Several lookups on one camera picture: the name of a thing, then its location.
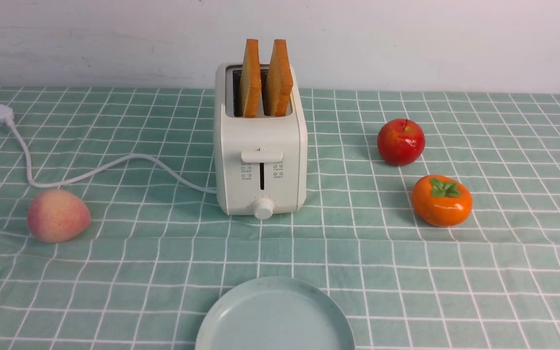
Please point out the toast slice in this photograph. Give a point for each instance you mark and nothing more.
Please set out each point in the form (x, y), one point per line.
(279, 81)
(251, 80)

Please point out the white two-slot toaster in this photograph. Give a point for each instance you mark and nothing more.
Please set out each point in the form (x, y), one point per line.
(261, 162)

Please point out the light green round plate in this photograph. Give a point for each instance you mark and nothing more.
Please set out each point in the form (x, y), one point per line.
(275, 313)

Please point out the pink peach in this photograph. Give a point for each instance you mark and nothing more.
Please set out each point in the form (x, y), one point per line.
(57, 215)

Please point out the green checkered tablecloth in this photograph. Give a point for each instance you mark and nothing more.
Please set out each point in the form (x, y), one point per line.
(158, 254)

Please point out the orange persimmon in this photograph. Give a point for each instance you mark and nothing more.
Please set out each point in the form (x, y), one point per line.
(441, 201)

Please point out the red apple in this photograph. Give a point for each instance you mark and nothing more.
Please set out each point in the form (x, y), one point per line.
(400, 142)

